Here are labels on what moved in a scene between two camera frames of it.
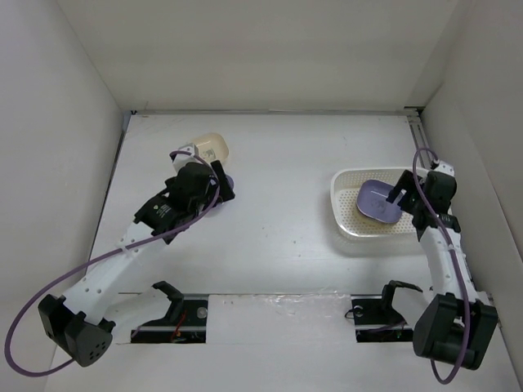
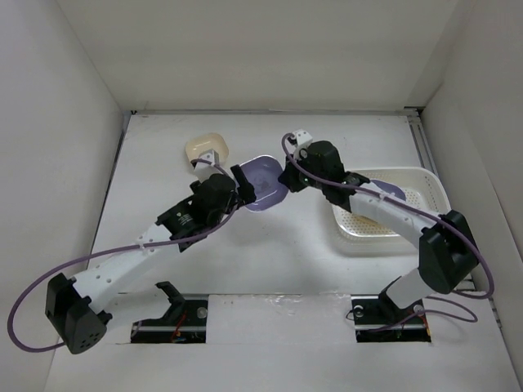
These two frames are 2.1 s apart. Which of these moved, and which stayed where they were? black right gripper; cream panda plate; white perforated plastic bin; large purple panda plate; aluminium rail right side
Moved: black right gripper; large purple panda plate
Stayed: white perforated plastic bin; cream panda plate; aluminium rail right side
